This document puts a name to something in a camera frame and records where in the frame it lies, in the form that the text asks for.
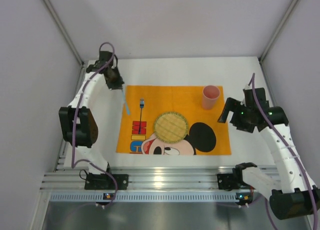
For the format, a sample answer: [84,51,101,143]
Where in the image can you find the pink plastic cup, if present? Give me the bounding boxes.
[201,85,220,110]

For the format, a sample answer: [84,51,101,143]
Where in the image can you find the blue metallic spoon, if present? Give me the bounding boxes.
[121,89,131,115]

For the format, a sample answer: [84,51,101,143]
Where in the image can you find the blue metallic fork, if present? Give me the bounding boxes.
[138,98,145,134]

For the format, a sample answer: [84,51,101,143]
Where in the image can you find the orange Mickey Mouse placemat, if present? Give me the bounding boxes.
[116,85,232,156]

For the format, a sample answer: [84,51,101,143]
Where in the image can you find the yellow round woven coaster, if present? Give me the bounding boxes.
[153,111,189,144]

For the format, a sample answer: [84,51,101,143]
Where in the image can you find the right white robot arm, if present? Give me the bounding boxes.
[218,88,320,220]

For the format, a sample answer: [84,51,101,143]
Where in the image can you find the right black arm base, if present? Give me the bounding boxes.
[217,162,257,191]

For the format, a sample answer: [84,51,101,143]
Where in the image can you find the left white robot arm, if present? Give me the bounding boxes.
[58,50,124,175]

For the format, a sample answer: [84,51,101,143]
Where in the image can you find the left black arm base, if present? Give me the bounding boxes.
[79,170,129,190]

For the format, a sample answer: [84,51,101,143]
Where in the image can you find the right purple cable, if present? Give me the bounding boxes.
[247,73,320,230]

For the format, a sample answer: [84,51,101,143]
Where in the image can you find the aluminium mounting rail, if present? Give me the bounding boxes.
[39,166,313,192]

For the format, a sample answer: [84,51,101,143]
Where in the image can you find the left aluminium frame post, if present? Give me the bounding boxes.
[41,0,84,66]

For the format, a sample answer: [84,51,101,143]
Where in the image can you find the aluminium frame post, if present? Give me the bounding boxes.
[41,0,84,66]
[258,0,300,64]

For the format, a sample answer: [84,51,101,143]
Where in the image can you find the perforated metal cable tray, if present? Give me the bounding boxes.
[50,192,251,203]

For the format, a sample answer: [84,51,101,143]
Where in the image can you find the right aluminium frame post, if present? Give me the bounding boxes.
[258,0,300,64]

